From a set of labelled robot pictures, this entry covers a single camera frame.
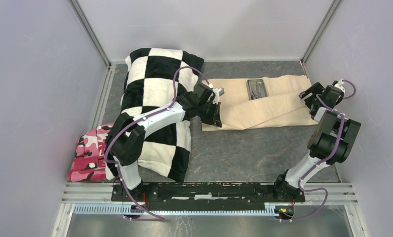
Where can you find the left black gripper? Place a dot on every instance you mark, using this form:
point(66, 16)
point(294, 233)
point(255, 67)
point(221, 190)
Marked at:
point(216, 121)

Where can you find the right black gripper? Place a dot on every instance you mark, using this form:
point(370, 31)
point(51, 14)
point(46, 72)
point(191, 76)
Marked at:
point(315, 89)

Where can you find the beige surgical wrap cloth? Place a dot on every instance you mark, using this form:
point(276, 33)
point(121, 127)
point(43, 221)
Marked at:
point(281, 107)

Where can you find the metal surgical instrument tray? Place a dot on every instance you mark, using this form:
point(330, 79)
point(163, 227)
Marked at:
point(255, 80)

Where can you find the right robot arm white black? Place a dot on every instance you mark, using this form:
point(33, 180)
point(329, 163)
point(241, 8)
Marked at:
point(331, 142)

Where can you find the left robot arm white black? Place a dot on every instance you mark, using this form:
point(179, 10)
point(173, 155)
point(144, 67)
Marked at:
point(125, 141)

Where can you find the surgical instruments in tray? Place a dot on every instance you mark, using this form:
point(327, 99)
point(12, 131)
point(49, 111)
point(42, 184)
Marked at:
point(257, 90)

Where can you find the black white checkered blanket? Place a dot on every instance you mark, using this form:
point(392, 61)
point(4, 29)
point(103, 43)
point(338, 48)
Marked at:
point(154, 76)

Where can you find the pink camouflage cloth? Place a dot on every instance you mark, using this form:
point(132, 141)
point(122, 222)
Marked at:
point(89, 164)

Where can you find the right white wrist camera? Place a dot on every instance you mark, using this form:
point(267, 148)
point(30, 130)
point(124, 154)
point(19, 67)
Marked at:
point(339, 84)

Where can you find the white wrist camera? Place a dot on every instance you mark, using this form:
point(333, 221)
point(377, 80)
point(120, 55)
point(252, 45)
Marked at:
point(217, 92)
point(339, 84)

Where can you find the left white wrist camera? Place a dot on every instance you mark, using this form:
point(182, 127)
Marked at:
point(217, 92)

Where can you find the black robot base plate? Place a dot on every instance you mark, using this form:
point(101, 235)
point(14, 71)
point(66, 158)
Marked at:
point(164, 196)

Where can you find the white toothed cable rail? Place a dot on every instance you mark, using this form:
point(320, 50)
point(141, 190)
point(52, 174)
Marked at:
point(132, 210)

